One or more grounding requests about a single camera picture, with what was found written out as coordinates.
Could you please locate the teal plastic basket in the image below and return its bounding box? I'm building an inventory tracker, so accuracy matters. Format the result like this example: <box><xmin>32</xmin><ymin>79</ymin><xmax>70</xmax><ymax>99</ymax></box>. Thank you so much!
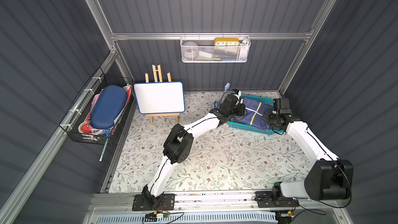
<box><xmin>228</xmin><ymin>94</ymin><xmax>284</xmax><ymax>135</ymax></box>

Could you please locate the navy blue pillowcase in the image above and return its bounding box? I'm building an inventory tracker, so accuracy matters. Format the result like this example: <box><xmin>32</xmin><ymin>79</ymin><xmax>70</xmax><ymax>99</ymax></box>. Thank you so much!
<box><xmin>235</xmin><ymin>97</ymin><xmax>274</xmax><ymax>131</ymax></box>

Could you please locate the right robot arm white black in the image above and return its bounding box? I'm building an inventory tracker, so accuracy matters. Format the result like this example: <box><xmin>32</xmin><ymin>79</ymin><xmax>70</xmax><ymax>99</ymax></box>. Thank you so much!
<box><xmin>263</xmin><ymin>98</ymin><xmax>353</xmax><ymax>201</ymax></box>

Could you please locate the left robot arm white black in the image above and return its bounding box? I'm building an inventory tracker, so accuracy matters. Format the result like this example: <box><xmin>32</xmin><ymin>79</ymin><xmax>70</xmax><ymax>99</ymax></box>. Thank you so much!
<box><xmin>142</xmin><ymin>89</ymin><xmax>245</xmax><ymax>207</ymax></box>

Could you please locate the blue pen holder cup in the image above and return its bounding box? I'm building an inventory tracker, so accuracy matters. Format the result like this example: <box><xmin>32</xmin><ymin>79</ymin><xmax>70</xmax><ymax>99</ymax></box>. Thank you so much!
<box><xmin>211</xmin><ymin>83</ymin><xmax>231</xmax><ymax>110</ymax></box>

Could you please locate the floral table cloth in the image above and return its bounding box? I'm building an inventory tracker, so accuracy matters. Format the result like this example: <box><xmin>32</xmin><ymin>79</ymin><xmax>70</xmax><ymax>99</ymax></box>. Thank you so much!
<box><xmin>109</xmin><ymin>93</ymin><xmax>311</xmax><ymax>193</ymax></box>

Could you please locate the yellow clock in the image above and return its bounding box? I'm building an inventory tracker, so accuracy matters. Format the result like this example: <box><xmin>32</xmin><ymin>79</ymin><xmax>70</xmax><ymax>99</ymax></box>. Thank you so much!
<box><xmin>214</xmin><ymin>37</ymin><xmax>240</xmax><ymax>47</ymax></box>

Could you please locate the tape roll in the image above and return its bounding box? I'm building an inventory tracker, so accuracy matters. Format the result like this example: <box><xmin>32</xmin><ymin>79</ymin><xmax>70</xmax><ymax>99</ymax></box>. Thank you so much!
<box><xmin>181</xmin><ymin>41</ymin><xmax>199</xmax><ymax>60</ymax></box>

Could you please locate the wooden easel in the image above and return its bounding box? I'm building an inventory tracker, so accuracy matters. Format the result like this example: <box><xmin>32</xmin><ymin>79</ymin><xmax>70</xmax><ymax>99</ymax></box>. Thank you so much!
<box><xmin>145</xmin><ymin>65</ymin><xmax>180</xmax><ymax>123</ymax></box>

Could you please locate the blue oval case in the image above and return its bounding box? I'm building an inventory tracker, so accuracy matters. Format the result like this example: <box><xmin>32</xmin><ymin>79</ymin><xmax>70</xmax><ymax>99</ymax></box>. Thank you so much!
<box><xmin>90</xmin><ymin>85</ymin><xmax>128</xmax><ymax>130</ymax></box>

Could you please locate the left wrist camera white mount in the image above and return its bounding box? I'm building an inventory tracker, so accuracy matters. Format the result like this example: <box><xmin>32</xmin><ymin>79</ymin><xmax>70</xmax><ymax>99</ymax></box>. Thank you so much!
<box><xmin>231</xmin><ymin>89</ymin><xmax>241</xmax><ymax>105</ymax></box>

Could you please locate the white wire wall basket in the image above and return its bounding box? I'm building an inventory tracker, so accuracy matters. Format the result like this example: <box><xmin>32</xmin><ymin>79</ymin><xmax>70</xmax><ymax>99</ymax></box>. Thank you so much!
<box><xmin>180</xmin><ymin>35</ymin><xmax>251</xmax><ymax>63</ymax></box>

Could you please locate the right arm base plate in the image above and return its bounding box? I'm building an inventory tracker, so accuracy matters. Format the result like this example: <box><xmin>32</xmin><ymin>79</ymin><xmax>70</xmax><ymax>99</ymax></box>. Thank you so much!
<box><xmin>255</xmin><ymin>191</ymin><xmax>299</xmax><ymax>209</ymax></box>

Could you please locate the small whiteboard blue frame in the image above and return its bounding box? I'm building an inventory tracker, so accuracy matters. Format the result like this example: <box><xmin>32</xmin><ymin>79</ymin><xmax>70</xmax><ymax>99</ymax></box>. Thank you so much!
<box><xmin>133</xmin><ymin>82</ymin><xmax>186</xmax><ymax>115</ymax></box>

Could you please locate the aluminium mounting rail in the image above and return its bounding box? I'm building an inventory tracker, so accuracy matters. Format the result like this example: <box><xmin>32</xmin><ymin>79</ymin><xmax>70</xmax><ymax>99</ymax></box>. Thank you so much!
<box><xmin>90</xmin><ymin>188</ymin><xmax>324</xmax><ymax>215</ymax></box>

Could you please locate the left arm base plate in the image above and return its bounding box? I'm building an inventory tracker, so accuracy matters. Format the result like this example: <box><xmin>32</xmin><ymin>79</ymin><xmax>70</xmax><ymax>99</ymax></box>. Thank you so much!
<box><xmin>132</xmin><ymin>194</ymin><xmax>176</xmax><ymax>212</ymax></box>

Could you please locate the black wire side basket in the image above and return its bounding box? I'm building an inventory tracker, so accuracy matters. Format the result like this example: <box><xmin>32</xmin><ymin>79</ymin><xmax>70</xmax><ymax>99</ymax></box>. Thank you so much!
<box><xmin>60</xmin><ymin>71</ymin><xmax>134</xmax><ymax>146</ymax></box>

